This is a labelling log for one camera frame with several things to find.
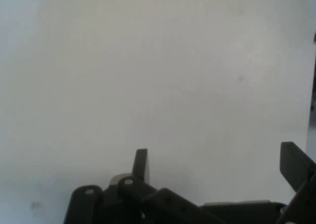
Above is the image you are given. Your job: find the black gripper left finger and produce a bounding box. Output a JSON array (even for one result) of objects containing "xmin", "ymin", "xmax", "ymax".
[{"xmin": 64, "ymin": 149, "xmax": 223, "ymax": 224}]

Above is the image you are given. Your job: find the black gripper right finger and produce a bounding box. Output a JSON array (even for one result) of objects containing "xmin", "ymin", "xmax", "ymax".
[{"xmin": 276, "ymin": 141, "xmax": 316, "ymax": 224}]

